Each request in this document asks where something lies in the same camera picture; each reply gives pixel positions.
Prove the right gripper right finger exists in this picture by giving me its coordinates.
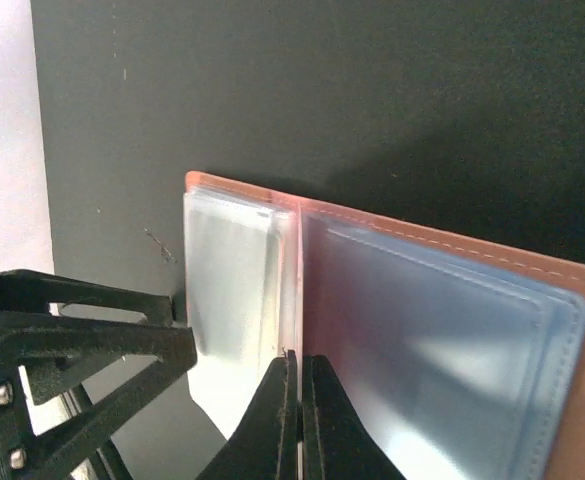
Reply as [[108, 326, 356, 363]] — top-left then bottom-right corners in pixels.
[[301, 355, 405, 480]]

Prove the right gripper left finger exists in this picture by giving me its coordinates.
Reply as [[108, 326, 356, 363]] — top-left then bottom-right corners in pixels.
[[198, 350, 299, 480]]

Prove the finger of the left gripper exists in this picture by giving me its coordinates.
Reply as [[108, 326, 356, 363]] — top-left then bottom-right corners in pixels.
[[0, 269, 174, 326], [0, 311, 197, 479]]

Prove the pink card holder wallet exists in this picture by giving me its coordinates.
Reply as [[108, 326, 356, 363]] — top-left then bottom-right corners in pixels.
[[183, 171, 585, 479]]

